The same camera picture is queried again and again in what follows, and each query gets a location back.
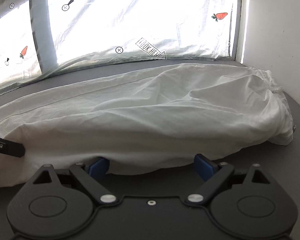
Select carrot print curtain sheet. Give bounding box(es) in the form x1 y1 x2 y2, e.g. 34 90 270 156
0 0 241 95

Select white trousers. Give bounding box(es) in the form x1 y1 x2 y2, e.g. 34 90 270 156
0 63 293 187

